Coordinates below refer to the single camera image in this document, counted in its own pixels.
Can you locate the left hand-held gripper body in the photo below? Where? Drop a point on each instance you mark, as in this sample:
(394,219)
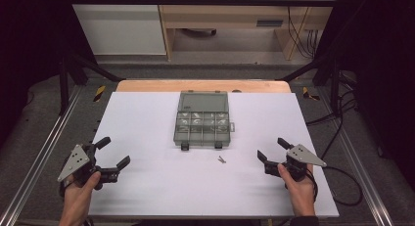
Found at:
(75,160)

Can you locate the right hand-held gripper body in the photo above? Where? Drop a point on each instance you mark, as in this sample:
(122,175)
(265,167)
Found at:
(301,156)

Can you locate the metal screw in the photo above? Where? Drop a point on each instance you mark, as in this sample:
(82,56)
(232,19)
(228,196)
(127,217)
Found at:
(221,159)

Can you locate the grey plastic compartment box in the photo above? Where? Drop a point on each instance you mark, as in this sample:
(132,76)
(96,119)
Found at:
(202,121)

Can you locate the person's left hand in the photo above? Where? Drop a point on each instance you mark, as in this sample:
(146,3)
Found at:
(78,196)

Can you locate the person's right hand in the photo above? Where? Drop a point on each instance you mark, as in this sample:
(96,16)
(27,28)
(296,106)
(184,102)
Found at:
(300,193)

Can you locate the white board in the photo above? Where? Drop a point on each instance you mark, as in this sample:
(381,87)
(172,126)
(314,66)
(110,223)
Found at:
(163,173)

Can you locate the yellow black tape strip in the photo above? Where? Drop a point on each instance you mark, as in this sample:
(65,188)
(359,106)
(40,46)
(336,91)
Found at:
(308,94)
(99,93)

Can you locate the group of small metal parts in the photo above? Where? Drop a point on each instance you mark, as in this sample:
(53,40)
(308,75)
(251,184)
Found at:
(202,120)

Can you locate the black metal stand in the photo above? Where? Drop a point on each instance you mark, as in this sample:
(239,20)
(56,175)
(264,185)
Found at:
(70,72)
(329,72)

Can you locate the white cabinet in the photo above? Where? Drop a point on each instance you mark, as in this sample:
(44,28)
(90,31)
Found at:
(120,27)

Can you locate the grey label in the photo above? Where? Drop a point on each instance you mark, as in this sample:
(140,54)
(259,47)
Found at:
(269,23)

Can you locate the light wooden desk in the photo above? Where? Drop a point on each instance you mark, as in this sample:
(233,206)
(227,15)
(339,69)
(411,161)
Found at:
(228,14)

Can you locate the aluminium rail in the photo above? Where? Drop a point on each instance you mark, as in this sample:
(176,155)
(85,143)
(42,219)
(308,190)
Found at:
(39,154)
(359,167)

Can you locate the black horizontal frame bar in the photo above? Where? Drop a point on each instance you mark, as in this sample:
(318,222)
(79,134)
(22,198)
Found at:
(195,1)

